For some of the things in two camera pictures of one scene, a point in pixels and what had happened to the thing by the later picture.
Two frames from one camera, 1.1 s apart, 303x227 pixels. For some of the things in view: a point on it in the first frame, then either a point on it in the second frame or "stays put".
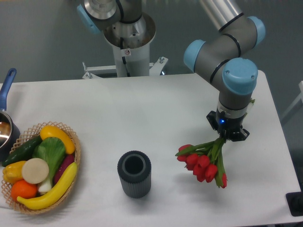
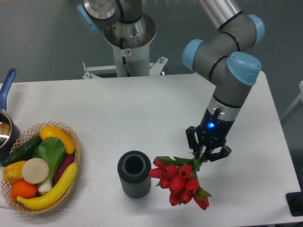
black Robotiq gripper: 229,128 -> 212,132
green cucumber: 24,151 stays put
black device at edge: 295,202 stays put
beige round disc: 35,171 stays put
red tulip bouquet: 206,160 -> 178,176
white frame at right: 300,97 stays put
